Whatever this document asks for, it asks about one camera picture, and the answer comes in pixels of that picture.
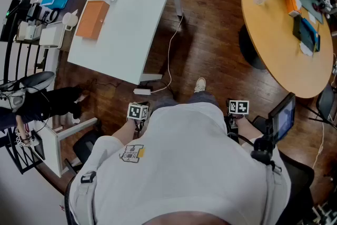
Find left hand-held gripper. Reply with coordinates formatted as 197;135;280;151
127;101;150;122

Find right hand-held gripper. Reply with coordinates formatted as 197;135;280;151
226;99;250;129

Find person's right forearm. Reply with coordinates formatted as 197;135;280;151
235;115;264;142

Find person's left forearm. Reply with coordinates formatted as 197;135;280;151
112;118;140;144

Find white power strip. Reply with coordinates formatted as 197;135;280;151
133;88;152;96

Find person's legs in jeans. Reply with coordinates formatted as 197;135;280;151
151;91;219;114

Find person's beige shoe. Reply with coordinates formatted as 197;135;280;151
194;77;207;93

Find black mounted phone screen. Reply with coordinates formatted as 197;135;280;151
267;92;296;144

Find black table base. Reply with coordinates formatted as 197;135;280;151
238;24;267;71

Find black office chair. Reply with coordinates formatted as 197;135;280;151
72;129;102;167

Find round wooden table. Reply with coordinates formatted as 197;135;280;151
241;0;334;100

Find person's white shirt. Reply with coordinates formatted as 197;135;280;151
68;102;292;225

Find white table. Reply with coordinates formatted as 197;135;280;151
67;0;184;85

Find crumpled white paper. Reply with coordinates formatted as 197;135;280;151
299;42;314;57

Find white side desk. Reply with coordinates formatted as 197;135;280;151
39;117;98;178

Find black flat device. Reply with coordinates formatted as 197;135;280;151
292;15;303;41

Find orange flat box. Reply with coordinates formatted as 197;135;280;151
75;0;110;40

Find blue tablet case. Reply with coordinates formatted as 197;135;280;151
300;17;321;53

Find white mug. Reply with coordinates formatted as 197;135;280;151
62;12;79;31

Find white square box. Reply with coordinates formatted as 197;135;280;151
38;21;66;50

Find small orange box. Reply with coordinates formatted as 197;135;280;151
284;0;303;17

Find green cutting mat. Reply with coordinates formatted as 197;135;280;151
296;0;324;25

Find small white box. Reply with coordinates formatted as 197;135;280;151
16;21;28;41
25;24;43;41

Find black metal railing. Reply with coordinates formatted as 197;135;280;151
0;0;77;82

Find black monitor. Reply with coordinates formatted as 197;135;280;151
0;0;21;42

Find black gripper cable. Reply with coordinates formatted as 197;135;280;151
226;132;255;147

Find black chest mount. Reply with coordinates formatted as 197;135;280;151
250;123;277;167

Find white power cable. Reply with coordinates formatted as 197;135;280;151
150;12;185;94

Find grey shoulder strap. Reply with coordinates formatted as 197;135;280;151
264;160;283;225
75;170;97;225

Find white floor cable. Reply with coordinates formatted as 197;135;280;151
312;121;326;170

